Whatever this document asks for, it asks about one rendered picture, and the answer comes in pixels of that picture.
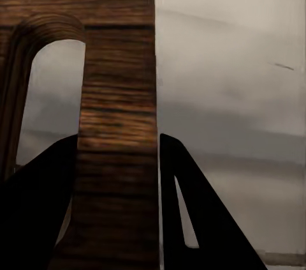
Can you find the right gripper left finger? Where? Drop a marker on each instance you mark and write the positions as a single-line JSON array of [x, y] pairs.
[[33, 204]]

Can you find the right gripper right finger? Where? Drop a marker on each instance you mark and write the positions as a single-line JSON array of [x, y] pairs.
[[223, 246]]

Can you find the cutting board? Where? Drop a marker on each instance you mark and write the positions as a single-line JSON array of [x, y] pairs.
[[114, 221]]

